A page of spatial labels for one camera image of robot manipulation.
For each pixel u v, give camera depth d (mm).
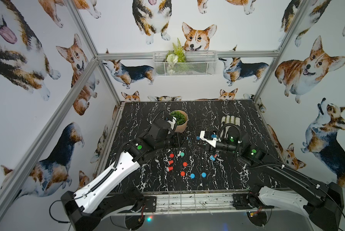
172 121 637
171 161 871
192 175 836
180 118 964
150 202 736
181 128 977
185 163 878
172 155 909
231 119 1095
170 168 853
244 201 730
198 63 924
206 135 550
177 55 818
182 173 839
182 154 920
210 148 596
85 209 374
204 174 836
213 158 881
